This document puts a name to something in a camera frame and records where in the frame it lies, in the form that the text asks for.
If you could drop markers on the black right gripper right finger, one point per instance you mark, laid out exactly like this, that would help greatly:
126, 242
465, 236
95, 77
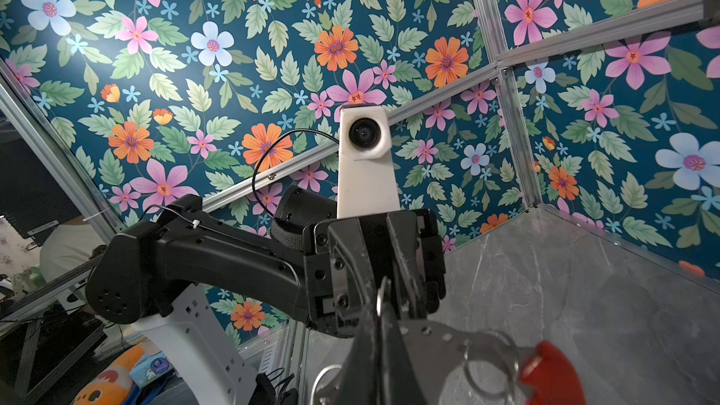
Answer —
399, 383

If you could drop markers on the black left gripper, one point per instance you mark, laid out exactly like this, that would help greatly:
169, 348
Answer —
348, 261

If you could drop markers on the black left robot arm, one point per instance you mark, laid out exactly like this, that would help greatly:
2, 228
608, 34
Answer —
153, 276

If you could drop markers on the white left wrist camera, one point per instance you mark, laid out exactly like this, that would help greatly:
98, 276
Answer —
367, 182

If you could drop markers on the red keyring opener tool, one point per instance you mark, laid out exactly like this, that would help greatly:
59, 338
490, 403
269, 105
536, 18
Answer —
493, 365

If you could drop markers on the aluminium back left post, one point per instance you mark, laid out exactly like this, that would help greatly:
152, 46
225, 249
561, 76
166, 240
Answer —
506, 86

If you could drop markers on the aluminium back top beam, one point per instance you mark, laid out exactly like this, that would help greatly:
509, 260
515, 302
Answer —
662, 16

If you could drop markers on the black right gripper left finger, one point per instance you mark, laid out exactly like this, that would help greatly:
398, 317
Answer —
358, 381

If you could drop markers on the aluminium post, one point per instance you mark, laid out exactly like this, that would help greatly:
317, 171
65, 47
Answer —
46, 143
506, 86

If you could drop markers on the aluminium front left post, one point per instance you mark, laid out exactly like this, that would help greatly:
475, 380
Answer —
46, 143

